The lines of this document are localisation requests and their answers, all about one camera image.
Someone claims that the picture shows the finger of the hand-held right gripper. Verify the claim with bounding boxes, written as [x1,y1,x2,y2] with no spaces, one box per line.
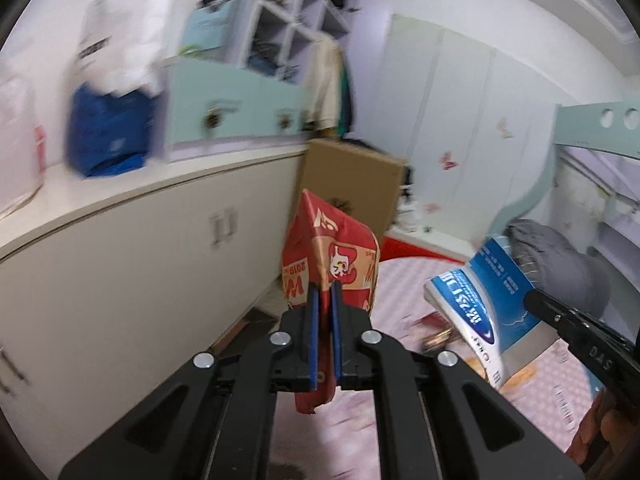
[524,287,640,401]

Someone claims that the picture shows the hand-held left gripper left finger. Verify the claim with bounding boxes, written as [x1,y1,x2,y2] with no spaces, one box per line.
[57,282,322,480]

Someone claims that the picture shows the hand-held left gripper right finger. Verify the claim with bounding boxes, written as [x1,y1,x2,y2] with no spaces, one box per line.
[331,281,586,480]

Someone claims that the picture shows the red snack packet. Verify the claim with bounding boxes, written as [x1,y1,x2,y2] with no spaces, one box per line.
[281,189,381,416]

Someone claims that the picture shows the blue and white packet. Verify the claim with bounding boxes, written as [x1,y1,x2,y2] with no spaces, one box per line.
[424,237,563,388]

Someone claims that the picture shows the person's right hand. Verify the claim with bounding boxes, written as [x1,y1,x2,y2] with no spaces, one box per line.
[567,390,640,466]

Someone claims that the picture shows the grey cloth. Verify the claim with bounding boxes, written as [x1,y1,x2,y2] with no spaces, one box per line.
[502,217,626,331]

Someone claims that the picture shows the pink checked bedsheet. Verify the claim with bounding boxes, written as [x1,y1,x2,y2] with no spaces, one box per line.
[265,255,616,480]

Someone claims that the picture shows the gold snack wrapper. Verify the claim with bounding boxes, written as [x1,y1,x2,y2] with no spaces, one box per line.
[420,324,464,357]

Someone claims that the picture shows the red cloth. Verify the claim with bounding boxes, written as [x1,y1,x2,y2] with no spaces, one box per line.
[382,232,471,265]

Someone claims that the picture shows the flat cardboard box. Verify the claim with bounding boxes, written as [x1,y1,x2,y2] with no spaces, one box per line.
[296,138,408,253]

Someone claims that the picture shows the long white cabinet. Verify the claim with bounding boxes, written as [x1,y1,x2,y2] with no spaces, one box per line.
[0,142,311,480]

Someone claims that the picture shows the teal drawer cabinet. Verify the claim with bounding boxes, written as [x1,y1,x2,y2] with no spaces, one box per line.
[165,0,313,161]

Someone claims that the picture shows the hanging clothes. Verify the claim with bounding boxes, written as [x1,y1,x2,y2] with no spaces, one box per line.
[305,35,353,138]

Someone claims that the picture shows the white wardrobe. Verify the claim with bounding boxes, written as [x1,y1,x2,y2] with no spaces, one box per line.
[345,12,557,261]

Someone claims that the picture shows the blue bag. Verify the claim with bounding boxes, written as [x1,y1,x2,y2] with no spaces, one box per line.
[67,82,158,178]

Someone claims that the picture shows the lavender shelf unit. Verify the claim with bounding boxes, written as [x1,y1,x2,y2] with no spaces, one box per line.
[240,0,371,86]

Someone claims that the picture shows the white plastic bag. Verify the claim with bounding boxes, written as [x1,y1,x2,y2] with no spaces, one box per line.
[0,67,48,216]
[75,0,173,98]

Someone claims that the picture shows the teal bed frame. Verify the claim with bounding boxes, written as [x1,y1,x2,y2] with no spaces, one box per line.
[487,102,640,251]

